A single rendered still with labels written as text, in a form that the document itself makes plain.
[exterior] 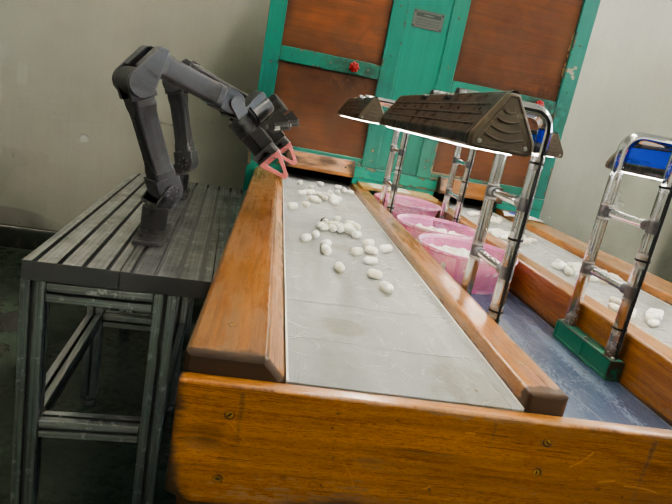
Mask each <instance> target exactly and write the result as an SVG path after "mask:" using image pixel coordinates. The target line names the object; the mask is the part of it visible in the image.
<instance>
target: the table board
mask: <svg viewBox="0 0 672 504"><path fill-rule="evenodd" d="M165 490H166V491H169V492H171V493H173V494H174V495H176V496H179V497H181V498H183V499H186V500H189V501H195V502H205V503H216V504H672V430H667V429H659V428H651V427H642V426H634V425H626V424H617V423H609V422H601V421H592V420H584V419H576V418H568V417H559V416H551V415H543V414H534V413H526V412H518V411H509V410H501V409H493V408H484V407H476V406H468V405H459V404H451V403H443V402H434V401H426V400H418V399H409V398H401V397H393V396H385V395H376V394H368V393H360V392H351V391H343V390H335V389H326V388H318V387H310V386H301V385H293V384H285V383H276V382H268V381H260V380H251V379H243V378H235V377H226V376H218V375H210V374H202V373H193V372H185V371H182V372H181V375H180V377H179V380H178V386H177V394H176V402H175V410H174V418H173V426H172V434H171V442H170V449H169V457H168V465H167V473H166V484H165Z"/></svg>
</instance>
